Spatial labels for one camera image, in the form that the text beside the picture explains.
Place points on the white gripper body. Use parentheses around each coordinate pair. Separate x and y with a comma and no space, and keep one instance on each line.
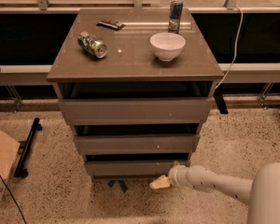
(174,174)

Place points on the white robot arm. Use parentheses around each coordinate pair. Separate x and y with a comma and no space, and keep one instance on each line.
(261,194)

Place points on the grey middle drawer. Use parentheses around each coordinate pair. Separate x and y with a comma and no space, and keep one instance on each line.
(136,144)

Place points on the grey drawer cabinet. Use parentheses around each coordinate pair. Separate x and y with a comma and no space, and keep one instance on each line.
(130,70)

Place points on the grey top drawer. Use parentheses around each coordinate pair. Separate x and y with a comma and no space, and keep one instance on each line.
(135,111)

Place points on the white ceramic bowl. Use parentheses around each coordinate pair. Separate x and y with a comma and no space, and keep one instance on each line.
(167,46)

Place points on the black metal bar stand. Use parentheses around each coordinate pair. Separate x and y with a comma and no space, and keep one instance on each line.
(25,146)

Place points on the green soda can lying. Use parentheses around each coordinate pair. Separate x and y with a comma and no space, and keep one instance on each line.
(93,45)

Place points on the dark snack bar wrapper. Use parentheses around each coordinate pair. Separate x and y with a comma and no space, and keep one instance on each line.
(115,25)

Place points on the blue tall can upright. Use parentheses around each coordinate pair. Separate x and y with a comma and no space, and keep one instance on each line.
(176,8)

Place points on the cardboard box left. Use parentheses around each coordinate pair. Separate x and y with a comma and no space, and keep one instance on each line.
(8,154)

